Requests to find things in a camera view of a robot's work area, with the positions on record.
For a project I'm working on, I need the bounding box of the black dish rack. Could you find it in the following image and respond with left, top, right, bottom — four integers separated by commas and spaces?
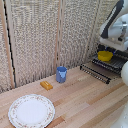
89, 46, 128, 80

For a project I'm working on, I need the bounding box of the blue cup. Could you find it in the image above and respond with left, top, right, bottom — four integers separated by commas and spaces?
55, 66, 68, 84

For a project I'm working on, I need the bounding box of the yellow bowl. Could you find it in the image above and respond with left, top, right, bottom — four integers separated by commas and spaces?
97, 50, 114, 63

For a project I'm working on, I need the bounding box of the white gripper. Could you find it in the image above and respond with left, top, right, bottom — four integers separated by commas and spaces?
97, 35, 128, 54

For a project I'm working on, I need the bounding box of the white flat board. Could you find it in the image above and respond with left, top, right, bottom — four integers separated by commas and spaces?
109, 99, 128, 128

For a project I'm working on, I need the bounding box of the wooden screen post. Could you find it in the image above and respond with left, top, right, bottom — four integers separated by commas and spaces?
0, 0, 16, 90
53, 0, 64, 72

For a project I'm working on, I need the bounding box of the woven divider screen panel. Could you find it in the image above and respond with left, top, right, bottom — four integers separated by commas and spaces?
6, 0, 61, 88
59, 0, 118, 69

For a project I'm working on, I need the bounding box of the orange rectangular block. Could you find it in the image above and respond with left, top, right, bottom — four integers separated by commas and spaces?
39, 80, 54, 91

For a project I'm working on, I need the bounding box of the white floral rimmed plate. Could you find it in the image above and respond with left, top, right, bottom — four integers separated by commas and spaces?
7, 93, 56, 128

